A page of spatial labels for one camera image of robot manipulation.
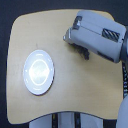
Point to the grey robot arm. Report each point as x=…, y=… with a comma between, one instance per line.
x=103, y=36

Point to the white round plate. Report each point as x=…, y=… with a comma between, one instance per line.
x=38, y=72

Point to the white table base frame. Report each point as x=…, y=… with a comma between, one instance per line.
x=67, y=120

